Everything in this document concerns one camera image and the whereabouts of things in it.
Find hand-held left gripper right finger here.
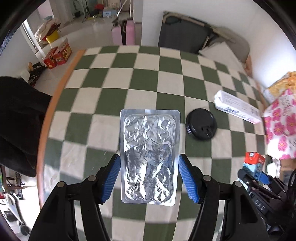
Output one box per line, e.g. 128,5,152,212
178,153,269,241

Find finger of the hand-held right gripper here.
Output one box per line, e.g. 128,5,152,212
254,171,287,198
238,169,263,193

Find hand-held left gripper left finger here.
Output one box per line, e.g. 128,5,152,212
29,154,122,241

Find small red blue carton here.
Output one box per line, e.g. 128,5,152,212
242,152,266,180

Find silver foil blister pack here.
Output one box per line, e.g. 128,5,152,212
120,109,181,207

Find crumpled white tissue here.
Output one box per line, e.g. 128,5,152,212
267,160,281,178

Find pink floral bag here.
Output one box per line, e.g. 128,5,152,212
264,89,296,160

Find black cup lid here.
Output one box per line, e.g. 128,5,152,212
186,109,217,140

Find long white toothpaste box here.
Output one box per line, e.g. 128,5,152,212
214,90,263,124

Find yellow snack bag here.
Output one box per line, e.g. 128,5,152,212
262,71,296,105

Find checkered green white table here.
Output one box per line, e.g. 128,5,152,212
37,45,270,241

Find green white checkered tablecloth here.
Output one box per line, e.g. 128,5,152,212
43,45,269,241

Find black chair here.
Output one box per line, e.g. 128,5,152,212
0,76,52,178

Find white foam board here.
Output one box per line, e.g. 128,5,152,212
199,42,245,67

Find small red cardboard box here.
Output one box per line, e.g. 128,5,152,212
43,47,59,70

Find beige folded chair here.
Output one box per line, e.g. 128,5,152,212
214,27,251,63

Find large red cardboard box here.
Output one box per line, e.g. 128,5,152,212
54,38,72,66

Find dark grey folding bed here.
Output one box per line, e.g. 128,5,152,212
158,10,214,55

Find pink suitcase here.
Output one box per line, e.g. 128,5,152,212
112,20,136,45

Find yellow bin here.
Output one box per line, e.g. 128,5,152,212
46,31,60,44

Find pile of pale bedding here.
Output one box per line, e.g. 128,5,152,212
35,19,62,43

